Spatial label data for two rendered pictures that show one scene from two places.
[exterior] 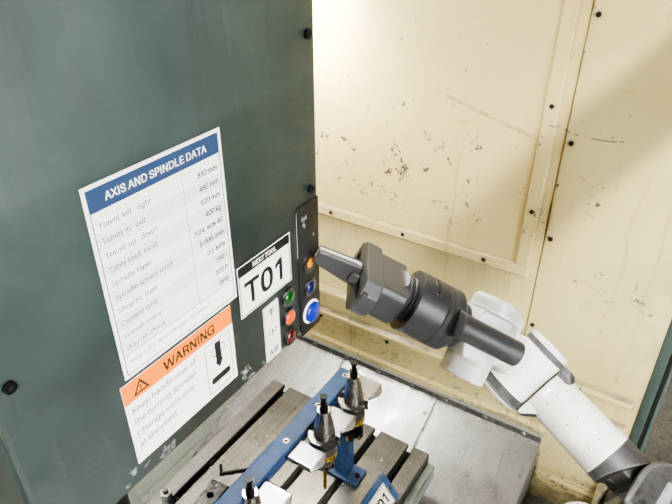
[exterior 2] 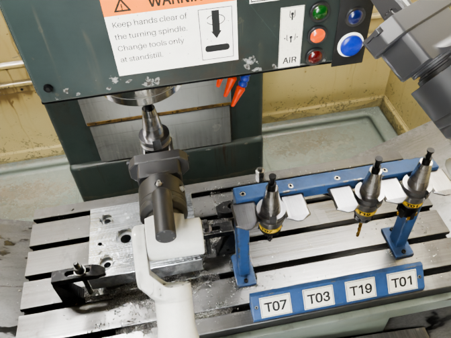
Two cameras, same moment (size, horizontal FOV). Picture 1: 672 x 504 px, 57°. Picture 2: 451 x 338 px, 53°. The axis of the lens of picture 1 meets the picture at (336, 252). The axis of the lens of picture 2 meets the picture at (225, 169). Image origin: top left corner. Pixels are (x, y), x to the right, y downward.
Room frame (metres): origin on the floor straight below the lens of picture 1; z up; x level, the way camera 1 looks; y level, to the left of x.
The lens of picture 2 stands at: (0.21, -0.25, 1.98)
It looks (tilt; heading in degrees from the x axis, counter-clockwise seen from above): 46 degrees down; 50
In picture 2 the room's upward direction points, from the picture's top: 4 degrees counter-clockwise
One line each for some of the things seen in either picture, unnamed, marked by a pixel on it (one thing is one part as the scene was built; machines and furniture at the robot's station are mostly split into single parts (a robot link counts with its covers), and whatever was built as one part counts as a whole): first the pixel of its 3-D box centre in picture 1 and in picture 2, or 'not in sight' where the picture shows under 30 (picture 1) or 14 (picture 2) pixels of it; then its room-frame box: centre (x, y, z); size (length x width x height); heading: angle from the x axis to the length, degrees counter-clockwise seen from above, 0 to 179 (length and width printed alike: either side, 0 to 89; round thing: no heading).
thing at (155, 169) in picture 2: not in sight; (160, 182); (0.49, 0.29, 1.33); 0.13 x 0.12 x 0.10; 147
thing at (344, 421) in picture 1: (339, 420); (392, 191); (0.89, -0.01, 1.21); 0.07 x 0.05 x 0.01; 57
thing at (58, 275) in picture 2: not in sight; (80, 279); (0.30, 0.46, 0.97); 0.13 x 0.03 x 0.15; 147
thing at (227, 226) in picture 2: not in sight; (209, 237); (0.62, 0.32, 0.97); 0.13 x 0.03 x 0.15; 147
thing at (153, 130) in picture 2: not in sight; (151, 121); (0.55, 0.37, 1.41); 0.04 x 0.04 x 0.07
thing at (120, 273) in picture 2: not in sight; (144, 238); (0.49, 0.45, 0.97); 0.29 x 0.23 x 0.05; 147
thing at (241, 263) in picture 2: not in sight; (241, 239); (0.64, 0.22, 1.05); 0.10 x 0.05 x 0.30; 57
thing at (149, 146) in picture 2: not in sight; (154, 137); (0.55, 0.37, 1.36); 0.06 x 0.06 x 0.03
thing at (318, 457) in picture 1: (308, 457); (344, 199); (0.80, 0.05, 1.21); 0.07 x 0.05 x 0.01; 57
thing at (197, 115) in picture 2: not in sight; (155, 90); (0.79, 0.74, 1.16); 0.48 x 0.05 x 0.51; 147
